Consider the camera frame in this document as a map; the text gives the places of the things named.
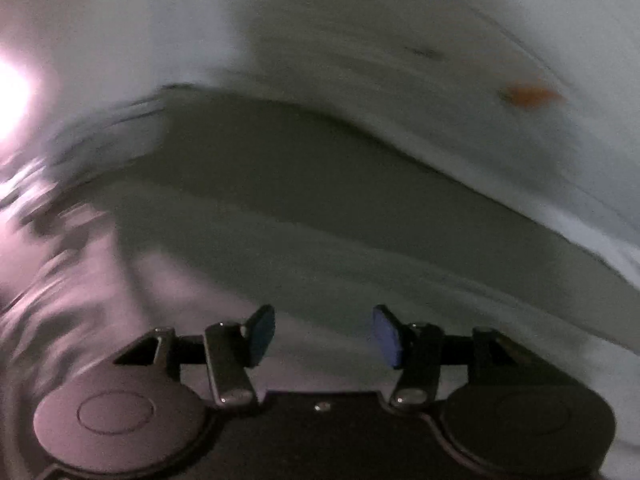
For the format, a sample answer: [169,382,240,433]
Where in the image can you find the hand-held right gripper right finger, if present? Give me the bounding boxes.
[371,304,545,409]

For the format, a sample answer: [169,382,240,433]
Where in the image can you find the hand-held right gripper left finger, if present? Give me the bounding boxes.
[114,304,277,409]

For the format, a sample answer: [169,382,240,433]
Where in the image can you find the carrot printed pale sheet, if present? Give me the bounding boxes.
[30,0,640,356]

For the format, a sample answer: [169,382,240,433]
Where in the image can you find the white garment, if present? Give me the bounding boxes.
[100,200,640,411]

